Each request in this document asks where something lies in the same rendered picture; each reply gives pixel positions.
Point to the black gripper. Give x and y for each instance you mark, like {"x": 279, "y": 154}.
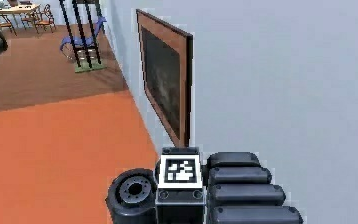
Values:
{"x": 132, "y": 196}

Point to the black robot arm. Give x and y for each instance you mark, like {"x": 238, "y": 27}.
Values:
{"x": 243, "y": 193}

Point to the blue lounge chair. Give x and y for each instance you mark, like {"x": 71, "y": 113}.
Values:
{"x": 74, "y": 40}

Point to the brown wooden dining chair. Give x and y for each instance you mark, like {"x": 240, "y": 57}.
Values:
{"x": 2, "y": 23}
{"x": 28, "y": 18}
{"x": 45, "y": 20}

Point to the light wooden dining table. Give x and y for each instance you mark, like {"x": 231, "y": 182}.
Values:
{"x": 15, "y": 9}

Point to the brown framed dark picture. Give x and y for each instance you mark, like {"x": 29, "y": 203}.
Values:
{"x": 162, "y": 76}

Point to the black frame shelf stand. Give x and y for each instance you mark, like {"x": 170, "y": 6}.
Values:
{"x": 83, "y": 36}

